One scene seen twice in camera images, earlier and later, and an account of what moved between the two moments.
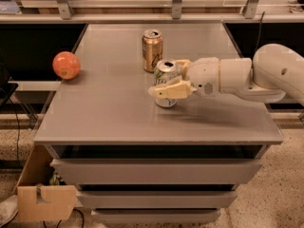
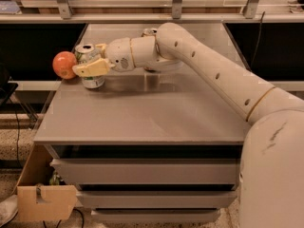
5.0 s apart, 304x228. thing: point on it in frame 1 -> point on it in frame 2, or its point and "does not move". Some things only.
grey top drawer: [157, 171] does not move
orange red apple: [66, 65] does not move
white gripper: [205, 76] -> [119, 55]
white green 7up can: [165, 70] -> [85, 53]
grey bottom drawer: [156, 216] does not move
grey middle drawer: [154, 199] does not move
